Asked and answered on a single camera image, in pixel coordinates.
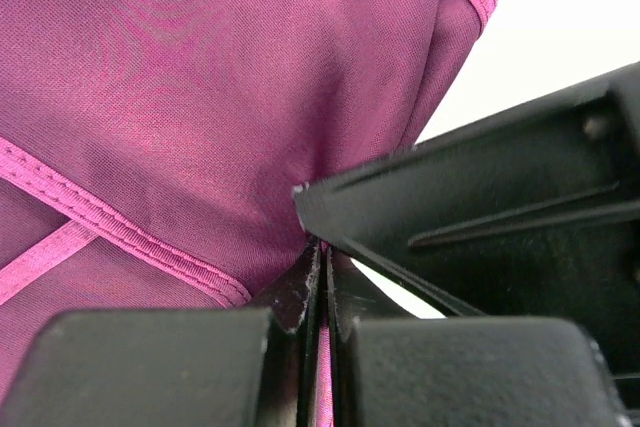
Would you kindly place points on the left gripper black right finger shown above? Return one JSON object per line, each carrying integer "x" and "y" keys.
{"x": 392, "y": 369}

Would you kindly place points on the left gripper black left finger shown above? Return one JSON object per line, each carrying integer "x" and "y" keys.
{"x": 248, "y": 366}

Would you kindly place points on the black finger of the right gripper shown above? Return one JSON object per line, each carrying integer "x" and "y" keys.
{"x": 531, "y": 211}

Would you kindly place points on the purple cloth napkin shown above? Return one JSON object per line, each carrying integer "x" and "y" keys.
{"x": 150, "y": 149}

